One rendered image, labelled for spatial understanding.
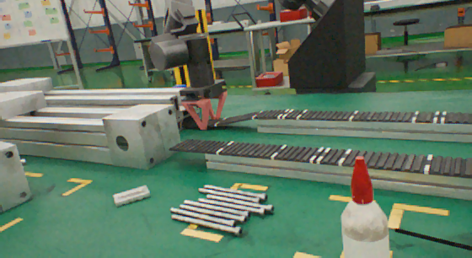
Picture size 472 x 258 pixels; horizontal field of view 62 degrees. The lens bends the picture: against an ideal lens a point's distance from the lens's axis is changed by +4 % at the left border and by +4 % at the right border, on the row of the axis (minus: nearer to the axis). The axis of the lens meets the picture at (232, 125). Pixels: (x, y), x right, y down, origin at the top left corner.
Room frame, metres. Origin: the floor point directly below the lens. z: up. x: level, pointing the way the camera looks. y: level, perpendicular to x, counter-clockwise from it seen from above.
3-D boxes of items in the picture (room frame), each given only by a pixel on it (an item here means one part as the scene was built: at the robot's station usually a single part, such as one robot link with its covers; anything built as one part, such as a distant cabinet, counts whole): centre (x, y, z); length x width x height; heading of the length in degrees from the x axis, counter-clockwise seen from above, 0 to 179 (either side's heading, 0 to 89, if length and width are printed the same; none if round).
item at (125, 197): (0.53, 0.17, 0.78); 0.05 x 0.03 x 0.01; 111
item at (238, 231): (0.42, 0.05, 0.78); 0.11 x 0.01 x 0.01; 54
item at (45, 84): (1.25, 0.65, 0.87); 0.16 x 0.11 x 0.07; 57
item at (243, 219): (0.44, 0.04, 0.78); 0.11 x 0.01 x 0.01; 54
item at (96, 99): (1.11, 0.44, 0.82); 0.80 x 0.10 x 0.09; 57
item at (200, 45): (0.85, 0.06, 0.96); 0.07 x 0.06 x 0.07; 128
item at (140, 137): (0.72, 0.17, 0.83); 0.12 x 0.09 x 0.10; 147
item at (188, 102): (0.85, 0.06, 0.83); 0.07 x 0.07 x 0.09; 57
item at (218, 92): (0.87, 0.05, 0.83); 0.07 x 0.07 x 0.09; 57
